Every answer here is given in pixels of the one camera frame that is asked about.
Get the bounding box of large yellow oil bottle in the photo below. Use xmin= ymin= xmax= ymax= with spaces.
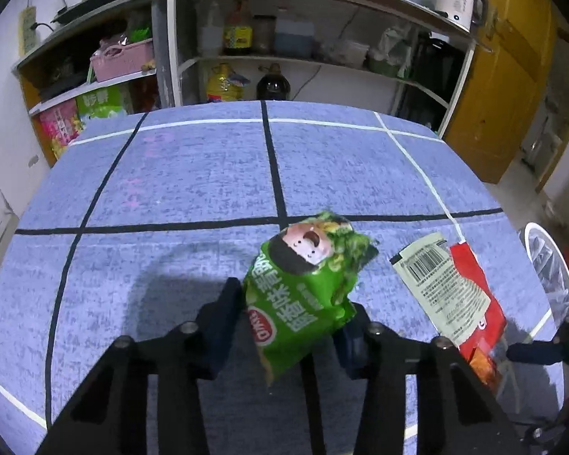
xmin=205 ymin=63 xmax=245 ymax=104

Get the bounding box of white trash bin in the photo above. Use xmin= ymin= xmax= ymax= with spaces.
xmin=519 ymin=222 xmax=569 ymax=318

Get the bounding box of black induction cooker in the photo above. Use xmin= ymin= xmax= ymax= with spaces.
xmin=51 ymin=0 xmax=155 ymax=24

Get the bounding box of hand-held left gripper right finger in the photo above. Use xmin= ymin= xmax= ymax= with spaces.
xmin=332 ymin=301 xmax=527 ymax=455

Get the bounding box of blue checked tablecloth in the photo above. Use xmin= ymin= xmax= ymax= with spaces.
xmin=0 ymin=100 xmax=566 ymax=455

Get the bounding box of grey bin liner bag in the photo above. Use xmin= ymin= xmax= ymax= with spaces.
xmin=528 ymin=234 xmax=569 ymax=316

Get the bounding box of white plastic bottle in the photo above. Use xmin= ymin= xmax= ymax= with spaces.
xmin=200 ymin=1 xmax=225 ymax=56

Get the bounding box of green snack packet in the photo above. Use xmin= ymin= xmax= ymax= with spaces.
xmin=243 ymin=211 xmax=379 ymax=386

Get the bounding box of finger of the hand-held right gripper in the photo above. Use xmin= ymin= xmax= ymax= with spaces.
xmin=505 ymin=341 xmax=564 ymax=366

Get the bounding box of pink plastic basket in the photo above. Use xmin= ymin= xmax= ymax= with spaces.
xmin=90 ymin=38 xmax=155 ymax=83

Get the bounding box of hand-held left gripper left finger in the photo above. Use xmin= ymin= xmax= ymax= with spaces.
xmin=35 ymin=277 xmax=245 ymax=455

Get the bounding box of red and white packet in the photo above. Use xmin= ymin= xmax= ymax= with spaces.
xmin=390 ymin=231 xmax=508 ymax=396

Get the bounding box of large dark liquid bottle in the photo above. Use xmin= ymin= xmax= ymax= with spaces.
xmin=256 ymin=63 xmax=292 ymax=101

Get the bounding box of pink cardboard box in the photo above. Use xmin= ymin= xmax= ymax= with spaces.
xmin=39 ymin=100 xmax=85 ymax=159

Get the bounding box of wooden door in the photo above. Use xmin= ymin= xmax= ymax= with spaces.
xmin=443 ymin=0 xmax=558 ymax=185

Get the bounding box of wooden side cabinet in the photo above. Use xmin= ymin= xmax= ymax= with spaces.
xmin=12 ymin=0 xmax=171 ymax=166

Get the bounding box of green cardboard box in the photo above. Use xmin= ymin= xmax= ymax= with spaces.
xmin=76 ymin=84 xmax=129 ymax=121

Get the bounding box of white plastic bag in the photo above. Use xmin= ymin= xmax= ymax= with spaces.
xmin=367 ymin=26 xmax=413 ymax=79

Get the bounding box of plastic jug dark liquid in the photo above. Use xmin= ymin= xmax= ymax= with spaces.
xmin=274 ymin=7 xmax=315 ymax=59

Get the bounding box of white plastic tub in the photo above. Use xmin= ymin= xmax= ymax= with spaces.
xmin=339 ymin=39 xmax=371 ymax=68

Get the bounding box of white electric kettle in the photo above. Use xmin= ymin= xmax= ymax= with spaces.
xmin=435 ymin=0 xmax=489 ymax=29

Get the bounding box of yellow power strip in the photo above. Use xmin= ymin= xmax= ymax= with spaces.
xmin=18 ymin=6 xmax=38 ymax=55

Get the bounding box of brown jar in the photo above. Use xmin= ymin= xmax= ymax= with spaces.
xmin=253 ymin=14 xmax=277 ymax=55

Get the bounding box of sauce bottle yellow label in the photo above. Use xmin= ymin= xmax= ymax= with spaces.
xmin=224 ymin=0 xmax=254 ymax=56

